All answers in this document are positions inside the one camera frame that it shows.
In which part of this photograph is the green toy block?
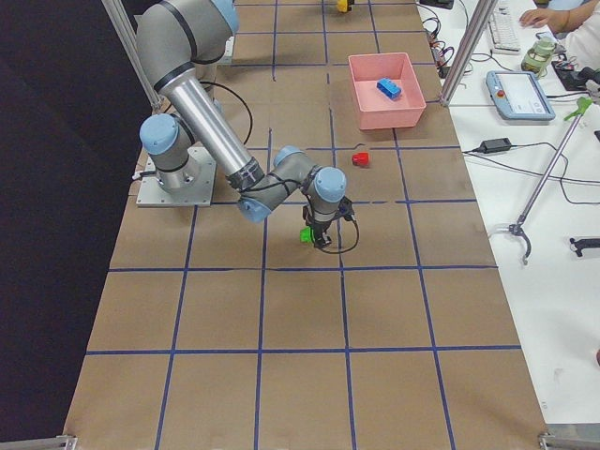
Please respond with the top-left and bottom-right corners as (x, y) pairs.
(299, 226), (313, 244)

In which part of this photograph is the red toy block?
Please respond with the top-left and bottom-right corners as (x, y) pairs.
(352, 152), (370, 168)

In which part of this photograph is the aluminium frame post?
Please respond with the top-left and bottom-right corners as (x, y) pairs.
(440, 0), (497, 107)

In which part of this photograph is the green glass bottle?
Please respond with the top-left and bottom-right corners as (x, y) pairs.
(520, 37), (556, 78)

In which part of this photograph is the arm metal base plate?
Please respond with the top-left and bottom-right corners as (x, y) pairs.
(218, 37), (235, 65)
(136, 146), (217, 207)

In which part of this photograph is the yellow toy block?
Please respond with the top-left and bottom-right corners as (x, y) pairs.
(336, 0), (354, 13)

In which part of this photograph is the pink plastic box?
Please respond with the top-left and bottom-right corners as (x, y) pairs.
(348, 52), (426, 130)

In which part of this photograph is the white computer keyboard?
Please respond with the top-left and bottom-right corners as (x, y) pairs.
(487, 7), (521, 55)

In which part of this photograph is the metal reacher grabber tool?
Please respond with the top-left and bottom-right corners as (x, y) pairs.
(506, 97), (593, 265)

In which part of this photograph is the black clamp tool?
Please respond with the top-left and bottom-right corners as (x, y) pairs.
(569, 237), (600, 258)

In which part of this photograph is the person hand at keyboard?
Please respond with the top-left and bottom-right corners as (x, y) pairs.
(518, 8), (570, 33)

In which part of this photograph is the blue toy block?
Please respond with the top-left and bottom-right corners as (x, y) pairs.
(376, 78), (402, 101)

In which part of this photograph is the black power cable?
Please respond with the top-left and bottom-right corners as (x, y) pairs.
(461, 142), (600, 204)

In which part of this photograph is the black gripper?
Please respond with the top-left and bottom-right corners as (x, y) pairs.
(303, 196), (354, 248)

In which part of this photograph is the blue teach pendant tablet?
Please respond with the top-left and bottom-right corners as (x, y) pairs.
(486, 70), (555, 122)

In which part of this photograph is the brown paper table mat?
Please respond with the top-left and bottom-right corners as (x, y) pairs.
(65, 1), (545, 449)

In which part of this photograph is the black power adapter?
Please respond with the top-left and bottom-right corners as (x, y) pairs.
(479, 138), (513, 154)

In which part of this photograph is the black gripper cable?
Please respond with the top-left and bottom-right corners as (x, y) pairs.
(322, 215), (361, 255)

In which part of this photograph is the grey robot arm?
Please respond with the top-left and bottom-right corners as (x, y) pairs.
(136, 1), (355, 251)

